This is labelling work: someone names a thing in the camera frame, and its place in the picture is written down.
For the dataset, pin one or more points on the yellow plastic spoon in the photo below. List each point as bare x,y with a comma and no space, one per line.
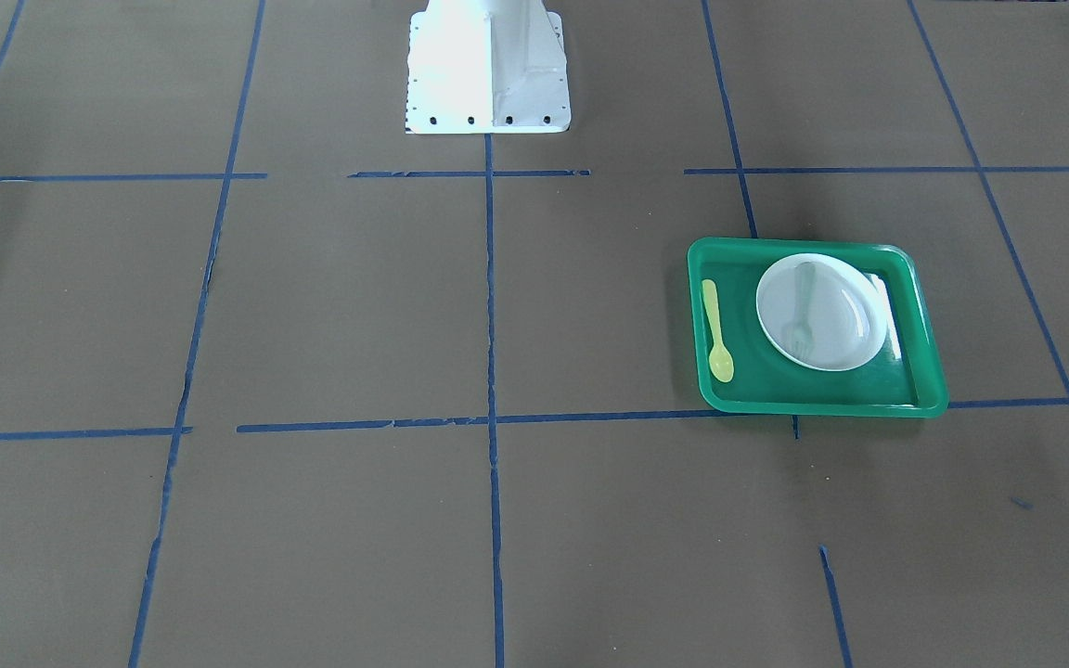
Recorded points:
720,361

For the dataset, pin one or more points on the green plastic tray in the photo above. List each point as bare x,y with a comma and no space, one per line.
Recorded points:
904,380

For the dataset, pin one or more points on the white round plate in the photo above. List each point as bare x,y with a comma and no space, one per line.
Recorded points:
848,315

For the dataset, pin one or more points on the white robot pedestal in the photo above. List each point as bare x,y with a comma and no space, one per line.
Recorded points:
480,67

